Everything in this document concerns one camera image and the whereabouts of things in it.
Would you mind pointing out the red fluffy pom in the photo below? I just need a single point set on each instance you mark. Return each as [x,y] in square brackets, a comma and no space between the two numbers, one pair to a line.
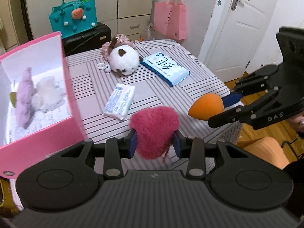
[154,130]

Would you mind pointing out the pink cardboard box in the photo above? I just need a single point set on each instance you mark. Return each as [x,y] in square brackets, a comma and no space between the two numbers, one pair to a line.
[59,135]

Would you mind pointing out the pink floral fabric toy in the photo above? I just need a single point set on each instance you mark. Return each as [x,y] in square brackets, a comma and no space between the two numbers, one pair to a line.
[128,41]

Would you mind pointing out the white bath pouf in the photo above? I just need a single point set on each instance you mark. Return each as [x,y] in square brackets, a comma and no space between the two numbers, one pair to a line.
[47,92]

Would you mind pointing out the orange makeup sponge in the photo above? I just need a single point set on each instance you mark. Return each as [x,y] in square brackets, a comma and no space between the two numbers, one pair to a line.
[205,105]

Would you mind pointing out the white keyring charm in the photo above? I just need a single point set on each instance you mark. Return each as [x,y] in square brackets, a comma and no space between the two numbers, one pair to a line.
[107,69]

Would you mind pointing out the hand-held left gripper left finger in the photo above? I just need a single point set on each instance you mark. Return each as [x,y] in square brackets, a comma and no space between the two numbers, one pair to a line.
[132,144]

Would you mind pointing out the orange cushion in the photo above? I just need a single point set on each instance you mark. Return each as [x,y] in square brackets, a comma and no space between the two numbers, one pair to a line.
[266,152]

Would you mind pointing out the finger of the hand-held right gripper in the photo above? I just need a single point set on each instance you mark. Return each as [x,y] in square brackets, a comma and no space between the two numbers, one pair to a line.
[231,99]
[225,117]

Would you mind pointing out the black suitcase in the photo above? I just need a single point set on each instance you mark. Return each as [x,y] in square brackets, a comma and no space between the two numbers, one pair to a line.
[90,40]

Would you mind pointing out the green round sponge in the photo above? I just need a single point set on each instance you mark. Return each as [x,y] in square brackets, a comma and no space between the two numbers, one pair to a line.
[13,98]

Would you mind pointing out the white crumpled plastic bag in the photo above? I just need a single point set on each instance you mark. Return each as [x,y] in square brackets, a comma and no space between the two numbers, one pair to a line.
[149,29]

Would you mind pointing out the purple bath pouf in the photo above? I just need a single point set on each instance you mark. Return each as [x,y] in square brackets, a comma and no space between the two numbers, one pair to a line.
[23,99]

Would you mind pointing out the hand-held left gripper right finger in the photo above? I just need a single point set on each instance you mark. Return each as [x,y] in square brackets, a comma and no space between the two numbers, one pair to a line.
[177,144]

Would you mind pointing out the striped pink tablecloth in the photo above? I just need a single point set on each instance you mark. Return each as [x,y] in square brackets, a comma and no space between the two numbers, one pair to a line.
[190,80]

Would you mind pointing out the white orange flower decoration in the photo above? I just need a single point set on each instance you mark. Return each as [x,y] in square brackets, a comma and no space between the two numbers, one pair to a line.
[142,38]

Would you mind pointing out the printed paper sheet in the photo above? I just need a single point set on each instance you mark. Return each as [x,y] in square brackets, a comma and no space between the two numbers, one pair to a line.
[47,123]

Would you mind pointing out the pink shopping bag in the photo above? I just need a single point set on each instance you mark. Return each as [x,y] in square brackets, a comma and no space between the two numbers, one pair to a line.
[169,19]

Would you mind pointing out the white tissue packet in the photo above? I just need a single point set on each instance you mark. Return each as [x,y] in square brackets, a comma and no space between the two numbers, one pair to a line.
[118,101]

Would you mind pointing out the blue wet wipes packet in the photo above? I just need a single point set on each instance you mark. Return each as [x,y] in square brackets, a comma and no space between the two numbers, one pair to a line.
[166,68]

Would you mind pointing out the teal felt handbag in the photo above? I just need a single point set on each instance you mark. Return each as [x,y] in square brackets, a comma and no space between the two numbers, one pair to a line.
[59,19]

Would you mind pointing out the white brown panda plush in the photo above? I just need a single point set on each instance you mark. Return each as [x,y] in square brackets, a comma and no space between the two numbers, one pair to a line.
[123,60]

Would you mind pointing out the white door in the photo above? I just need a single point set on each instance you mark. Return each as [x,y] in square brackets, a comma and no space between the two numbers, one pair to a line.
[237,40]

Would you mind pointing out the beige wooden wardrobe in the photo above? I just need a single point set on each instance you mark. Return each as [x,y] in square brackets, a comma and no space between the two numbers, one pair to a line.
[118,0]

